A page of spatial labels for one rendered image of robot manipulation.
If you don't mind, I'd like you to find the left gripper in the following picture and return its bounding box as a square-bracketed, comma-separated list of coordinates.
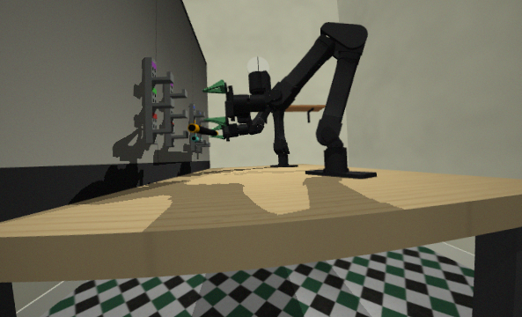
[202, 79, 251, 127]

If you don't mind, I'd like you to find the black bar with yellow end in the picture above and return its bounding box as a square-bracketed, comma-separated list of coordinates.
[187, 123, 218, 136]

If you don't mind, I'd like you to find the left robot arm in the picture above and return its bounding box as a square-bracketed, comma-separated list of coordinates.
[247, 22, 377, 179]

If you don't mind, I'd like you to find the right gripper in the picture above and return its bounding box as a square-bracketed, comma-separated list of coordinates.
[212, 125, 230, 142]

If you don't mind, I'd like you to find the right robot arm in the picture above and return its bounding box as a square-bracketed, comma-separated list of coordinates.
[224, 106, 298, 167]

